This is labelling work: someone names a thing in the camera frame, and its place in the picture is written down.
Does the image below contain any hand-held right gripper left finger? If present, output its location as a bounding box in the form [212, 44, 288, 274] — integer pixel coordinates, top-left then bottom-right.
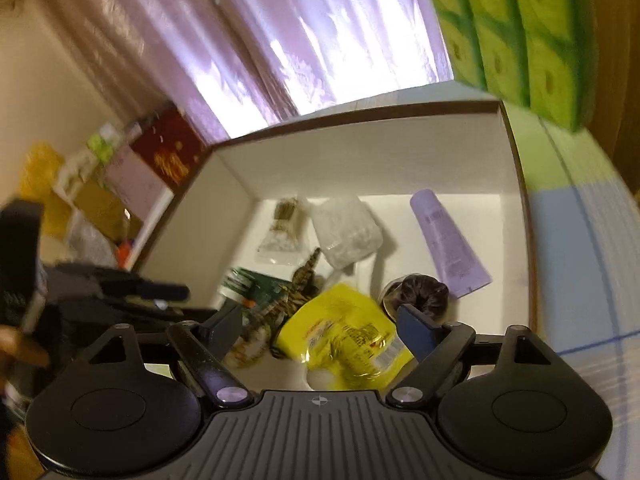
[70, 300, 253, 408]

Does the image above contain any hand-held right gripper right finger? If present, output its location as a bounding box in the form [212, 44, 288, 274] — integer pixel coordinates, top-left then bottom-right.
[386, 304, 568, 408]

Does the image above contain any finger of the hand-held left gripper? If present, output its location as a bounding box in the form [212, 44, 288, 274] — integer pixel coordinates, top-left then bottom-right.
[64, 299, 222, 339]
[47, 262, 192, 303]

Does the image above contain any dark hair scrunchie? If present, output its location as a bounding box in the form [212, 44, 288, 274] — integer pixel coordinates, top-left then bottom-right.
[382, 274, 451, 326]

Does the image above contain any dark green card packet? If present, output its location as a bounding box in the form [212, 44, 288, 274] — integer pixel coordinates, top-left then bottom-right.
[222, 267, 286, 311]

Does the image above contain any yellow snack packet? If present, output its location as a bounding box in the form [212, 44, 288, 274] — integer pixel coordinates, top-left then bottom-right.
[276, 282, 416, 375]

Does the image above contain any striped hair claw clip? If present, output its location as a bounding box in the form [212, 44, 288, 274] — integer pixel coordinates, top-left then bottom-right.
[222, 247, 323, 366]

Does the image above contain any purple tube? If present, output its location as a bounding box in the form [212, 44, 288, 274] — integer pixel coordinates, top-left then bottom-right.
[410, 189, 493, 301]

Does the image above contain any cotton swab bag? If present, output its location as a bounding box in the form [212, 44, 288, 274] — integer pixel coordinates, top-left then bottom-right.
[257, 196, 313, 263]

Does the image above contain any clear floss pick box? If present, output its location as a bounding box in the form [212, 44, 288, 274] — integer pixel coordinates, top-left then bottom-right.
[311, 195, 385, 271]

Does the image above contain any brown cardboard box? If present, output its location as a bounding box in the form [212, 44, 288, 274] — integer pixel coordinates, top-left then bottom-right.
[131, 100, 540, 396]

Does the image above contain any person's left hand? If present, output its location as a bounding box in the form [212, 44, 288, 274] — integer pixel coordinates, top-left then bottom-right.
[0, 326, 52, 368]

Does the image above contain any white plastic bag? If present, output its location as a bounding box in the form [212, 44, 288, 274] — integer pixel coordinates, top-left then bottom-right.
[67, 215, 121, 268]

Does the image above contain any brown closed carton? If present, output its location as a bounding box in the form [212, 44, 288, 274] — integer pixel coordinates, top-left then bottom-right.
[72, 180, 131, 241]

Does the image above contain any yellow plastic bag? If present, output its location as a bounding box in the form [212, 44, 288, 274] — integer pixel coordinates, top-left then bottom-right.
[17, 142, 73, 236]

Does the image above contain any purple paper bag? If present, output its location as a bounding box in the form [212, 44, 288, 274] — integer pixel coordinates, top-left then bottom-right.
[102, 150, 176, 233]

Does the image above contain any red gift box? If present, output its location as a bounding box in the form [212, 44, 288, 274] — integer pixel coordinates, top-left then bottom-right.
[129, 102, 211, 192]

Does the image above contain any small green tissue packet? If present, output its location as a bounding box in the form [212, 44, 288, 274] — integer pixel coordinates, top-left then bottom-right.
[87, 122, 126, 166]

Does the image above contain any purple sheer curtain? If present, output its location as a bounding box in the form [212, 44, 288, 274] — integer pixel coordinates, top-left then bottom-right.
[95, 0, 456, 143]

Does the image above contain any plain brown curtain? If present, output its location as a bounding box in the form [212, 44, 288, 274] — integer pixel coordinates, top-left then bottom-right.
[592, 0, 640, 181]

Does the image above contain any stack of green tissue packs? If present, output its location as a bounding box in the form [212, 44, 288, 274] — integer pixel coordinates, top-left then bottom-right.
[417, 0, 601, 133]

